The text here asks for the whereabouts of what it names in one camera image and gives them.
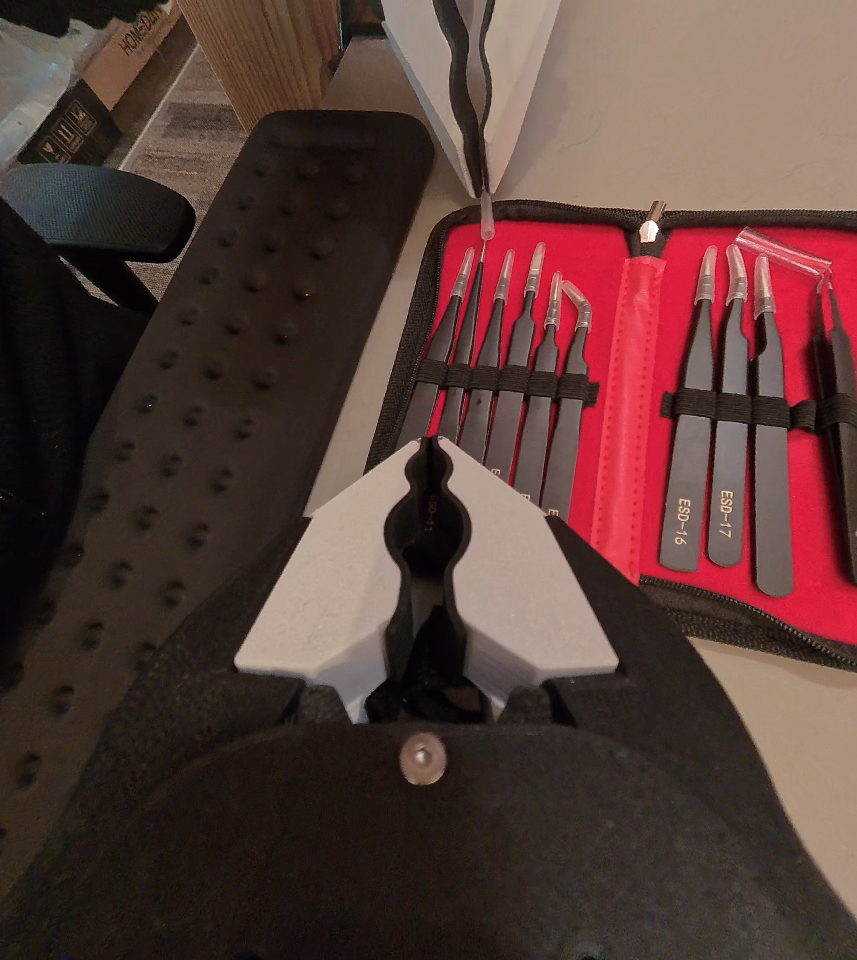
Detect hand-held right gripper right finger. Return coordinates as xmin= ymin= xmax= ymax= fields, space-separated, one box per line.
xmin=436 ymin=443 xmax=620 ymax=706

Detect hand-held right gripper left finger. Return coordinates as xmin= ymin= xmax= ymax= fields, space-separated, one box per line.
xmin=234 ymin=440 xmax=427 ymax=706

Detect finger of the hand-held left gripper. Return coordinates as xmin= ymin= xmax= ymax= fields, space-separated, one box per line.
xmin=384 ymin=0 xmax=479 ymax=190
xmin=481 ymin=0 xmax=562 ymax=196

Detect black red tweezers case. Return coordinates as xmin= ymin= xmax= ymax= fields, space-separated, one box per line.
xmin=366 ymin=198 xmax=857 ymax=679

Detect set of black tweezers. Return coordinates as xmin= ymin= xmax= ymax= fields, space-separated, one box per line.
xmin=396 ymin=240 xmax=857 ymax=616

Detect black straight fine tweezers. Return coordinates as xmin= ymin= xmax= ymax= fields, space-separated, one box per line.
xmin=432 ymin=240 xmax=493 ymax=459

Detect black needle-tip tweezers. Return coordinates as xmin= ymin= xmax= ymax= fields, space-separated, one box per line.
xmin=811 ymin=270 xmax=857 ymax=589

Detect black perforated wrist rest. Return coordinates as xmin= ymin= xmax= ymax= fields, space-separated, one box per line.
xmin=0 ymin=108 xmax=437 ymax=931

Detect brown cardboard box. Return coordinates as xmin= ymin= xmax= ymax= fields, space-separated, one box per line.
xmin=16 ymin=0 xmax=197 ymax=166

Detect long clear tip sleeve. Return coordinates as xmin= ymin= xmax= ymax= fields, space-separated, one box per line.
xmin=736 ymin=225 xmax=832 ymax=283

